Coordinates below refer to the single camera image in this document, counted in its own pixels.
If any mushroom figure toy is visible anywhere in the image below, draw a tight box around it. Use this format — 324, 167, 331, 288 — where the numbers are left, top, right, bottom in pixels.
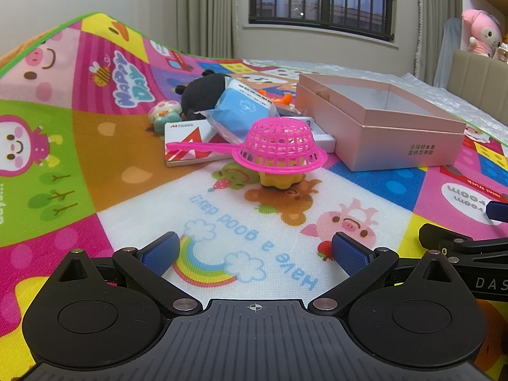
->
148, 100, 183, 131

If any beige curtain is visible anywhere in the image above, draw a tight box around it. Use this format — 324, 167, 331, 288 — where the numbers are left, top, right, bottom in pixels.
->
175, 0, 239, 62

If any pink plush toy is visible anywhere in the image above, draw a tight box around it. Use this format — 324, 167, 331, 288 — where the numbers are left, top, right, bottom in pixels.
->
461, 8, 501, 57

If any colourful cartoon play mat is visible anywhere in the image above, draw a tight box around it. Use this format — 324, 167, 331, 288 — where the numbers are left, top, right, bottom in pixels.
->
0, 11, 508, 381

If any pink plastic toy strainer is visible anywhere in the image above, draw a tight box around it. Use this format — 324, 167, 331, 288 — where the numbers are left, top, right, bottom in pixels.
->
165, 118, 328, 175

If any blue wet wipe packet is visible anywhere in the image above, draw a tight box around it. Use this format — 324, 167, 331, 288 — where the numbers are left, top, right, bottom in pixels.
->
204, 79, 278, 145

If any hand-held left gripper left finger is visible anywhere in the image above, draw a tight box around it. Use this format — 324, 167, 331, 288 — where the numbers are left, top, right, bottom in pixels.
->
53, 231, 201, 315

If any orange crab toy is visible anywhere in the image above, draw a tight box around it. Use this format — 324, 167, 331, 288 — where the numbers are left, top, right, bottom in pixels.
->
260, 89, 294, 106

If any yellow plastic toy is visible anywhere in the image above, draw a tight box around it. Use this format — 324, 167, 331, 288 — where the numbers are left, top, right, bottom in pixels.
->
260, 172, 303, 188

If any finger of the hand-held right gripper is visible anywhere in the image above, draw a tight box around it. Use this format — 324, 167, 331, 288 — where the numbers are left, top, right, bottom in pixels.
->
486, 201, 508, 223
418, 223, 508, 255

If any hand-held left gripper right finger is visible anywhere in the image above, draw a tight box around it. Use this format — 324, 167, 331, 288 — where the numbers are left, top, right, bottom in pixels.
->
309, 231, 457, 315

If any white and red card box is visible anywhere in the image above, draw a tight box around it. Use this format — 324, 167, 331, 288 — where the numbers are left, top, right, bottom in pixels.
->
164, 118, 255, 168

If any black plush toy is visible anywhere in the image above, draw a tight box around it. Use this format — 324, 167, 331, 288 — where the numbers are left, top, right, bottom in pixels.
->
175, 69, 230, 120

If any pink cardboard box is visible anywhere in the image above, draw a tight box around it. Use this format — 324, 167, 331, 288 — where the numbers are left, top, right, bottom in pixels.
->
296, 72, 467, 172

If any pale grey cloth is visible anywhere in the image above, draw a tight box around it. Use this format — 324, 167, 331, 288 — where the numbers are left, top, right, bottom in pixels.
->
442, 18, 464, 88

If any small white box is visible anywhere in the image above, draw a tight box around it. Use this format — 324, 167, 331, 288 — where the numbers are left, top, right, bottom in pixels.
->
297, 116, 338, 153

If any beige padded headboard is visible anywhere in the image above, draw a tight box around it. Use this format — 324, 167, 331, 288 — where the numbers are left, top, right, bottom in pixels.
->
448, 50, 508, 117

